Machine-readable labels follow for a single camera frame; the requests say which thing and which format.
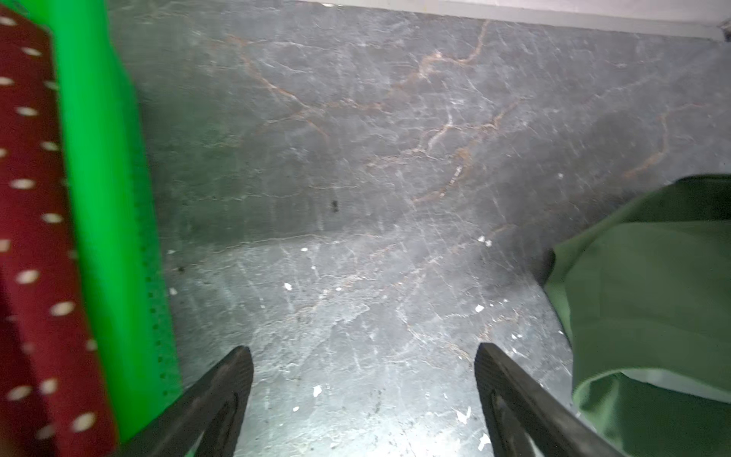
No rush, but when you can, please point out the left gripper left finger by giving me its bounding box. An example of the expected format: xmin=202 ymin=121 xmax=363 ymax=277
xmin=116 ymin=346 xmax=254 ymax=457

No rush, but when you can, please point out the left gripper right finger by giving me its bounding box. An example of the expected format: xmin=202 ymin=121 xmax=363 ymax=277
xmin=474 ymin=343 xmax=622 ymax=456

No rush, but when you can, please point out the green skirt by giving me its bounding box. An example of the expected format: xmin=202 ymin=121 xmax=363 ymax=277
xmin=544 ymin=174 xmax=730 ymax=456

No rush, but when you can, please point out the red polka dot skirt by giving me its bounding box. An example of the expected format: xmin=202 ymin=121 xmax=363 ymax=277
xmin=1 ymin=7 xmax=117 ymax=456

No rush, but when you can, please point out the green plastic basket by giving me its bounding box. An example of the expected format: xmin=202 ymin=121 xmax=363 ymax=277
xmin=2 ymin=1 xmax=182 ymax=441

